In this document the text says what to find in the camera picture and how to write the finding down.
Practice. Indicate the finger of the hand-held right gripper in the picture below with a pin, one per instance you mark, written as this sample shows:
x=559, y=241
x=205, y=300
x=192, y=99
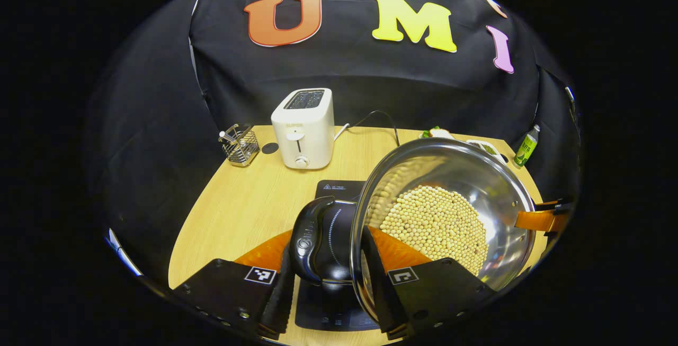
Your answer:
x=535, y=220

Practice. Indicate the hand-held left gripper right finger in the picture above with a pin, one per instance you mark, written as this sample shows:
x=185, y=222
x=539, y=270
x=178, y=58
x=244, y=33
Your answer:
x=384, y=287

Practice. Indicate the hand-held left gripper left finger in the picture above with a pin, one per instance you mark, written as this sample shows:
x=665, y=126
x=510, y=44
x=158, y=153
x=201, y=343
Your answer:
x=279, y=298

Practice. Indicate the black induction cooktop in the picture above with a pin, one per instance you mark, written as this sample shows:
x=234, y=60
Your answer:
x=339, y=309

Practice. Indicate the stainless steel pot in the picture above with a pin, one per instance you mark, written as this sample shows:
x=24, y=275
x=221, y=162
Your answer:
x=476, y=176

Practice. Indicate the pile of soybeans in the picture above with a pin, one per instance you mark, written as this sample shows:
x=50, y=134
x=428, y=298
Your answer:
x=434, y=224

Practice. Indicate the green label drink bottle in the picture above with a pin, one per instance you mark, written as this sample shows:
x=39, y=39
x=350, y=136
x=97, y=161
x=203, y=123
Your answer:
x=526, y=150

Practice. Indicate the white divided dish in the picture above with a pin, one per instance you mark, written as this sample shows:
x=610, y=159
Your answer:
x=484, y=148

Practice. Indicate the white bread sandwich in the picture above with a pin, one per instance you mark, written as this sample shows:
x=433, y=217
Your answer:
x=439, y=133

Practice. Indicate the white toaster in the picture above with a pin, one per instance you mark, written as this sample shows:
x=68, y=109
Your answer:
x=302, y=134

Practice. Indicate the black backdrop cloth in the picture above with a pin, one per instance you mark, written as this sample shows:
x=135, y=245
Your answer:
x=349, y=76

